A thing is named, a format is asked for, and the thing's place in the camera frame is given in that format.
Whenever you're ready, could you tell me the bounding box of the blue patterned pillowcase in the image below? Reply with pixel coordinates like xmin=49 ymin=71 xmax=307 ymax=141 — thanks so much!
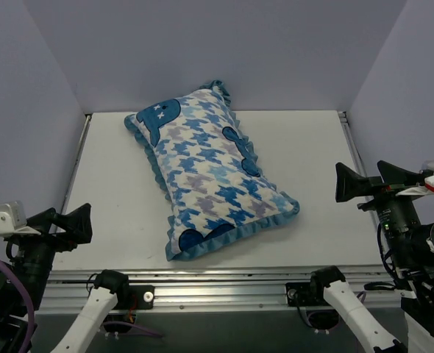
xmin=124 ymin=80 xmax=300 ymax=261

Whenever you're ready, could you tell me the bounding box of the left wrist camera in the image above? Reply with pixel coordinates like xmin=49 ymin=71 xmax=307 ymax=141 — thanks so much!
xmin=0 ymin=201 xmax=40 ymax=238

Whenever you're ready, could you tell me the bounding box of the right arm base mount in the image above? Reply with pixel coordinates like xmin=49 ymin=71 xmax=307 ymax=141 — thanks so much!
xmin=285 ymin=282 xmax=330 ymax=307

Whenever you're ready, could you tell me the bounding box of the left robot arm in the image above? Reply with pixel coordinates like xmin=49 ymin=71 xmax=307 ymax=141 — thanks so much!
xmin=0 ymin=201 xmax=130 ymax=352

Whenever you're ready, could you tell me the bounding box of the aluminium front rail frame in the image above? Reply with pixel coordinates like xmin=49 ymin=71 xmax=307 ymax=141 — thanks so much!
xmin=25 ymin=264 xmax=416 ymax=313

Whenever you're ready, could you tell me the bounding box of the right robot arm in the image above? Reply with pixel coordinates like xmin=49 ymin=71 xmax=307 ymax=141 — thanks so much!
xmin=308 ymin=160 xmax=434 ymax=352

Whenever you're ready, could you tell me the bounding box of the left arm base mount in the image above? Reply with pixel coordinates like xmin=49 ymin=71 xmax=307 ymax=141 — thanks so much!
xmin=88 ymin=282 xmax=155 ymax=313

